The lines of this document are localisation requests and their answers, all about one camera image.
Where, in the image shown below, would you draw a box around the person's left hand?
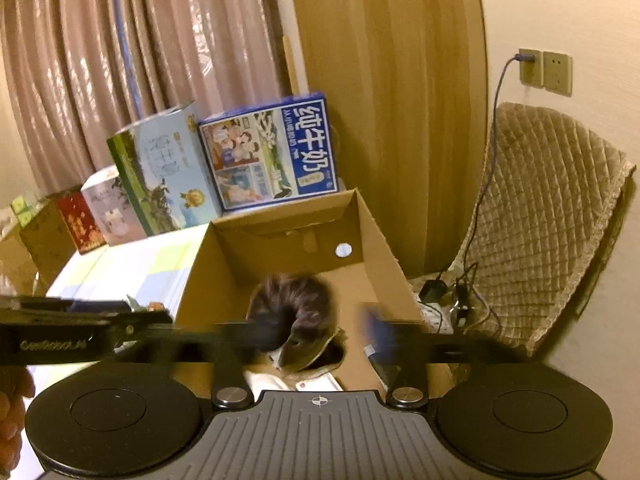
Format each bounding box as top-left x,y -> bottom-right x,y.
0,366 -> 37,480

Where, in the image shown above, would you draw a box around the white humidifier box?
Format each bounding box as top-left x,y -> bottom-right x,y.
80,164 -> 149,247

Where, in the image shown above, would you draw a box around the dark brown hair scrunchie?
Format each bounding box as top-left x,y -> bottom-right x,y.
247,274 -> 347,374

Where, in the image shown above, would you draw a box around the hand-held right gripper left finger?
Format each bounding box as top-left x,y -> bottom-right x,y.
170,317 -> 283,408

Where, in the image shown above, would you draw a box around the beige curtain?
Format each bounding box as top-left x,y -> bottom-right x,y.
0,0 -> 302,222

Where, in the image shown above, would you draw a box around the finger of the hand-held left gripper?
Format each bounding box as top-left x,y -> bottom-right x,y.
113,309 -> 176,348

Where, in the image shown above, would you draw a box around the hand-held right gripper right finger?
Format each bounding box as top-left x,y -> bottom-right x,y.
360,302 -> 532,409

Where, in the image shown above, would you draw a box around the chair with quilted cover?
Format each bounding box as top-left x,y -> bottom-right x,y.
449,102 -> 637,357

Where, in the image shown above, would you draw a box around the blue cartoon milk carton box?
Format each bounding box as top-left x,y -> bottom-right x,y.
198,91 -> 341,212

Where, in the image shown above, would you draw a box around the brown storage cardboard box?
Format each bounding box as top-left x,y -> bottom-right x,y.
17,200 -> 79,282

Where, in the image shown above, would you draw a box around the wooden door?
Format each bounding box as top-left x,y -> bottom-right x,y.
285,0 -> 489,282

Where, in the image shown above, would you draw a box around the wall socket with plug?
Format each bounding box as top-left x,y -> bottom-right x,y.
518,48 -> 544,87

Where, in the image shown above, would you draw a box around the green meadow milk carton box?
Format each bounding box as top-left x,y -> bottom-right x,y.
106,101 -> 224,238

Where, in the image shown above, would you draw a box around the black power adapter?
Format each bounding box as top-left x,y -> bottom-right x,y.
418,280 -> 449,304

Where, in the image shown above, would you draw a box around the empty wall socket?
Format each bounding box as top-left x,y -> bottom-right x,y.
542,50 -> 574,97

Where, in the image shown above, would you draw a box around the stack of green boxes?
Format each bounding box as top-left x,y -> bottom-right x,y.
11,195 -> 39,227

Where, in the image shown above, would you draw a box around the white power strip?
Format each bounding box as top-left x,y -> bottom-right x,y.
416,300 -> 455,334

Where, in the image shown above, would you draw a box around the red gift box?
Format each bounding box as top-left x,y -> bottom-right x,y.
55,190 -> 109,255

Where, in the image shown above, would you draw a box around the checked tablecloth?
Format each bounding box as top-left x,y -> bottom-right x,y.
20,224 -> 211,403

